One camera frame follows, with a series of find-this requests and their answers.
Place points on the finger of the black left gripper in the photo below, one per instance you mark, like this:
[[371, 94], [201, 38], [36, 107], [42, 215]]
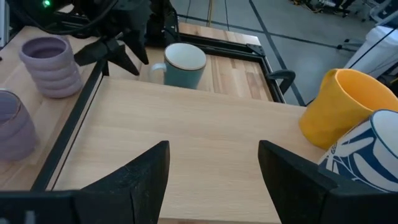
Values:
[[138, 43], [115, 51]]

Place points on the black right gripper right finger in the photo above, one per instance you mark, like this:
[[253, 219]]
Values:
[[295, 186]]

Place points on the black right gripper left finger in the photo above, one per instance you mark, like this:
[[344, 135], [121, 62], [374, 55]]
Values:
[[133, 193]]

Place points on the teal mug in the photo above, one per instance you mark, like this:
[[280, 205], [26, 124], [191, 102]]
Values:
[[183, 74]]

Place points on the lilac ribbed mug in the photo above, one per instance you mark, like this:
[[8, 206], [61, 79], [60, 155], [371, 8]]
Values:
[[49, 68]]

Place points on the blue white floral mug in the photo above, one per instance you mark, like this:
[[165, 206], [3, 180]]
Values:
[[367, 155]]

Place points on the yellow mug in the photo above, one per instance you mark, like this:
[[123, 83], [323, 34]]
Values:
[[335, 109]]

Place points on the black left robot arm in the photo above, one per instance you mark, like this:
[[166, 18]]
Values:
[[161, 21]]

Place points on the black frame wooden shelf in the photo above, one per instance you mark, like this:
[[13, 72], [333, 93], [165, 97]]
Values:
[[186, 130]]

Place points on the black table edge frame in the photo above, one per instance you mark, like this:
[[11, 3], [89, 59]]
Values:
[[224, 46]]

